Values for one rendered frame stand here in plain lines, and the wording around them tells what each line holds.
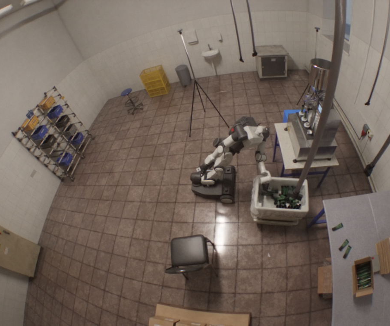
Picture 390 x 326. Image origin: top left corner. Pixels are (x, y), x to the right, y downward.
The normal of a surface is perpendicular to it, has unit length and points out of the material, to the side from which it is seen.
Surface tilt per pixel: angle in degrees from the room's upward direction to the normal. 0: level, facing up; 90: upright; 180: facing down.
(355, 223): 0
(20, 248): 90
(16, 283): 90
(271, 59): 90
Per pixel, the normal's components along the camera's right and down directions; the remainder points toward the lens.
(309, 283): -0.25, -0.58
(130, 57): -0.11, 0.80
